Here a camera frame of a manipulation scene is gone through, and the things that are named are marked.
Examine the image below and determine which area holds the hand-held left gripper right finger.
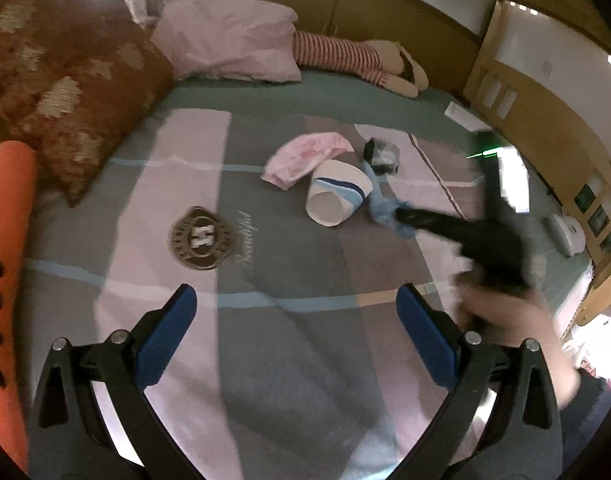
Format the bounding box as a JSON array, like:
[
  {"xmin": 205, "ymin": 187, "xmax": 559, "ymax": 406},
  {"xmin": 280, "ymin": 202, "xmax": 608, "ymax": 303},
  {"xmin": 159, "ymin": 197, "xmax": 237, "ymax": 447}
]
[{"xmin": 396, "ymin": 282, "xmax": 566, "ymax": 480}]

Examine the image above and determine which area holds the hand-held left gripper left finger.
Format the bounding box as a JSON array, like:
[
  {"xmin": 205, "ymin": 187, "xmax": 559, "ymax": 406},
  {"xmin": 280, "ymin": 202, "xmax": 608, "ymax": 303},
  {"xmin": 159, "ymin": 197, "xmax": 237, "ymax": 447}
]
[{"xmin": 28, "ymin": 282, "xmax": 206, "ymax": 480}]

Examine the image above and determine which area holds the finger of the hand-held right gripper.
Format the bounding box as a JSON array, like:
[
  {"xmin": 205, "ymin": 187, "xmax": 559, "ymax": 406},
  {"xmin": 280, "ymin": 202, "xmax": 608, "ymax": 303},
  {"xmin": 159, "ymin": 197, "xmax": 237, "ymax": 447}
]
[{"xmin": 395, "ymin": 207, "xmax": 467, "ymax": 242}]

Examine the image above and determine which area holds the person's right forearm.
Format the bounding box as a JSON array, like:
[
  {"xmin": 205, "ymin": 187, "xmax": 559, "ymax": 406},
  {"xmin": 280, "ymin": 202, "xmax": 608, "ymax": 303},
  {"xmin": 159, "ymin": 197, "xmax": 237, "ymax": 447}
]
[{"xmin": 528, "ymin": 310, "xmax": 611, "ymax": 480}]

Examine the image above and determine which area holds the person's right hand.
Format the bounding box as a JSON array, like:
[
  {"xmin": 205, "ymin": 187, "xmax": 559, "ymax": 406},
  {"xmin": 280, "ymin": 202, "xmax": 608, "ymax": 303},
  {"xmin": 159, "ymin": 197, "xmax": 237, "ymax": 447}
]
[{"xmin": 453, "ymin": 260, "xmax": 552, "ymax": 347}]

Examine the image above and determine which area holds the white oval device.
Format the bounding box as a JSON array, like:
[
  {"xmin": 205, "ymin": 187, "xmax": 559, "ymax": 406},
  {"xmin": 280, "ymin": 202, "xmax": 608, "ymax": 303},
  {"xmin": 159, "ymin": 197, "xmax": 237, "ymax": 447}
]
[{"xmin": 545, "ymin": 214, "xmax": 586, "ymax": 257}]

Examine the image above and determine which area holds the dark grey rolled sock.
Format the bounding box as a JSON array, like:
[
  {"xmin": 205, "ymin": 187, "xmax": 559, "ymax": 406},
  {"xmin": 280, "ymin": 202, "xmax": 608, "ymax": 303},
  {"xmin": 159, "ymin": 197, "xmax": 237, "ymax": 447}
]
[{"xmin": 364, "ymin": 137, "xmax": 402, "ymax": 177}]

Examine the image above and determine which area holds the white plastic bag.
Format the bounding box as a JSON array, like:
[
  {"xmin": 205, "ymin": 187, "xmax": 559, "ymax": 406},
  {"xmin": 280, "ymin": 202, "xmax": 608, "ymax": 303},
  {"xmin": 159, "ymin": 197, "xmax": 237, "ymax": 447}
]
[{"xmin": 558, "ymin": 272, "xmax": 611, "ymax": 378}]

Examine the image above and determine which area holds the white blue-striped paper cup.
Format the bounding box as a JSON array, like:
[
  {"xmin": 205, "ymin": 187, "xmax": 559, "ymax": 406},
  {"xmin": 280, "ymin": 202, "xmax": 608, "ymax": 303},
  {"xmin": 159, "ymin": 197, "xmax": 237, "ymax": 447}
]
[{"xmin": 304, "ymin": 160, "xmax": 375, "ymax": 228}]

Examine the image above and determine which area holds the white paper card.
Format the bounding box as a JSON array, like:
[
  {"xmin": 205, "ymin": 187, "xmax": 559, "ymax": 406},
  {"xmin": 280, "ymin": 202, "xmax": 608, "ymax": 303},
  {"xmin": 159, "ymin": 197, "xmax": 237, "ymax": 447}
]
[{"xmin": 444, "ymin": 101, "xmax": 491, "ymax": 133}]

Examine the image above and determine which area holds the pink plaid blanket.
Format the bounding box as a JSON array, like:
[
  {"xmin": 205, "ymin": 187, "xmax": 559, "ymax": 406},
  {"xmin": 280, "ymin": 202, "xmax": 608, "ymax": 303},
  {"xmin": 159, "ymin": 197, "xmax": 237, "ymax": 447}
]
[{"xmin": 15, "ymin": 107, "xmax": 561, "ymax": 480}]

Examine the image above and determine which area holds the pink plastic bag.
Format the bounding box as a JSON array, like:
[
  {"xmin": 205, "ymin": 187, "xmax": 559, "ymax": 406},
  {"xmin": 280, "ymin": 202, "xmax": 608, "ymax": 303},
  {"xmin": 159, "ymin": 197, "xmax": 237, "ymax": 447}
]
[{"xmin": 262, "ymin": 131, "xmax": 355, "ymax": 191}]

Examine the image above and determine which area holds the green bed sheet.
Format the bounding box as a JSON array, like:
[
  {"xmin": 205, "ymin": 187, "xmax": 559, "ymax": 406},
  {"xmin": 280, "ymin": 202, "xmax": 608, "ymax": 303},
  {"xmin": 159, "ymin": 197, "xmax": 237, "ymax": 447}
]
[{"xmin": 105, "ymin": 67, "xmax": 593, "ymax": 311}]

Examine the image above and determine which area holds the striped plush doll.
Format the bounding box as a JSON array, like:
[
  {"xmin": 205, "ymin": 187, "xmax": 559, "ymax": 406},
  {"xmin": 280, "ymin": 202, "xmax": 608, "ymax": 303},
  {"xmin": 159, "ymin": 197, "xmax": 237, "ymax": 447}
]
[{"xmin": 292, "ymin": 31, "xmax": 429, "ymax": 99}]

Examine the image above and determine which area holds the pink pillow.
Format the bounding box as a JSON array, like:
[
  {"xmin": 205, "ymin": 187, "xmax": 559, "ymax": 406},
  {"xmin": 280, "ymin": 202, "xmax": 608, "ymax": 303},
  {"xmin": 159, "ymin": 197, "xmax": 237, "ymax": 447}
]
[{"xmin": 150, "ymin": 0, "xmax": 302, "ymax": 83}]

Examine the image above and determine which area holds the brown floral cushion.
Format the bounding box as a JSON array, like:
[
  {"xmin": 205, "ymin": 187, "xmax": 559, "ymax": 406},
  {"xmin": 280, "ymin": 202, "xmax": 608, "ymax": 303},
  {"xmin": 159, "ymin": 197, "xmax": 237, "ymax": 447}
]
[{"xmin": 0, "ymin": 0, "xmax": 176, "ymax": 208}]

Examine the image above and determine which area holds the white hanging cloth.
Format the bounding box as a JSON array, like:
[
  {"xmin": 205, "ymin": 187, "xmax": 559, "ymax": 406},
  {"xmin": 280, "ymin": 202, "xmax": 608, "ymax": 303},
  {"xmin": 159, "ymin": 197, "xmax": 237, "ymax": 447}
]
[{"xmin": 122, "ymin": 0, "xmax": 163, "ymax": 28}]

